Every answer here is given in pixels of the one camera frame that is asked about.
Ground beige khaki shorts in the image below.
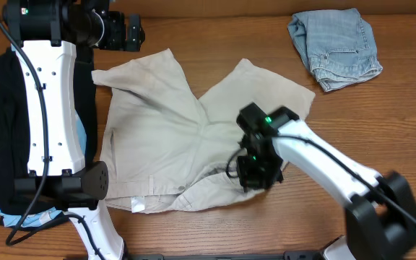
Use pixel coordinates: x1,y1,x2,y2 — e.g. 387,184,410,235
92,50,315,213

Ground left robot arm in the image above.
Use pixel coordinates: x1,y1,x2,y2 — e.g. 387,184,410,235
3,0,144,259

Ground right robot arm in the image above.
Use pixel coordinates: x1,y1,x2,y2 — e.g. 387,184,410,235
232,103,416,260

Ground folded light blue jeans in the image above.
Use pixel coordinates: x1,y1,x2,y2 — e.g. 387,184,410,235
287,8,383,92

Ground black garment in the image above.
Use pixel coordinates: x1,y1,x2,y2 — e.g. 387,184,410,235
0,48,98,228

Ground light blue garment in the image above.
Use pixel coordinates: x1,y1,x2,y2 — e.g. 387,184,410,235
0,113,87,231

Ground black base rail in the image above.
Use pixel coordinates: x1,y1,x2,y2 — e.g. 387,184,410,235
123,251,325,260

